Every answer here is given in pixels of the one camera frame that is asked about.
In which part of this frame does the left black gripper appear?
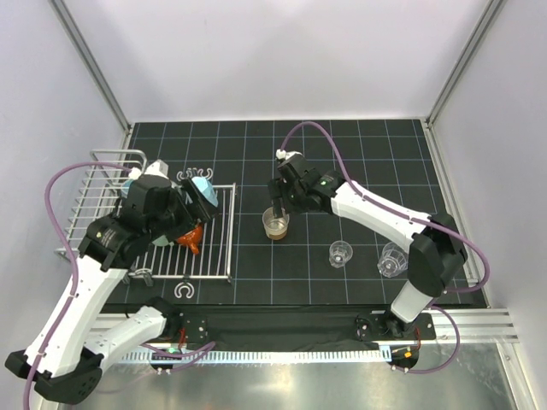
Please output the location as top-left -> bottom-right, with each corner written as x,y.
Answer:
146,177 -> 219,242

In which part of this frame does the mint green cup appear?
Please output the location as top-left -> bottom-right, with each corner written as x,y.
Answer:
153,235 -> 174,247

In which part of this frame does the steel tumbler cup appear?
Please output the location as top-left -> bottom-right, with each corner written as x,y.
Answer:
262,207 -> 290,241

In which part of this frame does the orange black ceramic cup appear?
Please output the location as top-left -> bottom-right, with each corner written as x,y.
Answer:
176,225 -> 203,255

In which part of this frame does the light blue tall mug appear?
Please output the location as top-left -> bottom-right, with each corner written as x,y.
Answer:
191,176 -> 218,207

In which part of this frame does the small clear glass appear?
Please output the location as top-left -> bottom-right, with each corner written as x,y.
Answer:
329,240 -> 353,268

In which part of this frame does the large clear plastic cup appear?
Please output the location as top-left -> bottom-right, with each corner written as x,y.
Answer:
377,242 -> 409,278

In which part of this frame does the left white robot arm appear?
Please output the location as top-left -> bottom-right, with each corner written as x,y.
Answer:
5,175 -> 218,408

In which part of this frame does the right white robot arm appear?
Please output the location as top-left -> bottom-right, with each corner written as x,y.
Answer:
268,150 -> 468,338

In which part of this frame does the black grid mat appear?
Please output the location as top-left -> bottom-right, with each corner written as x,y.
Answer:
80,119 -> 488,307

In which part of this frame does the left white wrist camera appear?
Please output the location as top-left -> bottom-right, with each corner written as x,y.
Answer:
128,160 -> 168,180

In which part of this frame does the metal wire dish rack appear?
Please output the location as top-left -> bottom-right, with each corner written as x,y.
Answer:
44,161 -> 221,287

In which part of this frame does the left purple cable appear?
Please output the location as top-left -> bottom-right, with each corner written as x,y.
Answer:
21,161 -> 217,410

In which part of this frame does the purple cable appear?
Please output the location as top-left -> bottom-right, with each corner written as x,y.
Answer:
279,121 -> 491,375
21,161 -> 217,410

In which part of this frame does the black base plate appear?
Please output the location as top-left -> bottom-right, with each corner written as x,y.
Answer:
178,304 -> 436,353

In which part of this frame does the slotted cable duct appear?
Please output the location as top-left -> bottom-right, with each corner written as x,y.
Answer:
119,346 -> 391,366

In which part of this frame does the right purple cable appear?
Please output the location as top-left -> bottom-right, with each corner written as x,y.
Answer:
279,121 -> 491,375

